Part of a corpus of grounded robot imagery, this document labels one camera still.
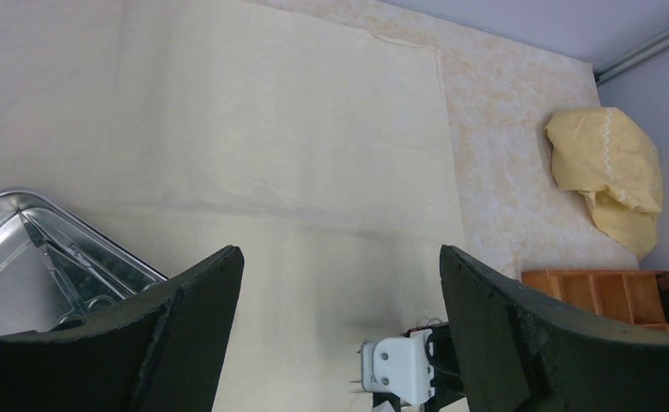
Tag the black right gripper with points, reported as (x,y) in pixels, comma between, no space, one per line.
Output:
(448,383)

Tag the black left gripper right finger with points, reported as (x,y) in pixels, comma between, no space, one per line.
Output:
(521,350)

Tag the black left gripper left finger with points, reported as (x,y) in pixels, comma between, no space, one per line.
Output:
(160,350)

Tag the steel instrument tray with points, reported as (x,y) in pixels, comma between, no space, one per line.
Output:
(30,301)

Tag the cream cloth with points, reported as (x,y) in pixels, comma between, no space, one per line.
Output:
(321,151)

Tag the wooden compartment tray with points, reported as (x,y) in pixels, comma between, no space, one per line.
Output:
(629,296)

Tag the yellow crumpled cloth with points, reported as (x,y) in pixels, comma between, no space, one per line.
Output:
(602,154)

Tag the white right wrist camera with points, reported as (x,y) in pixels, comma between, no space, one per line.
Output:
(399,366)

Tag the aluminium frame rail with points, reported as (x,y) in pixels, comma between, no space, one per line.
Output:
(638,55)

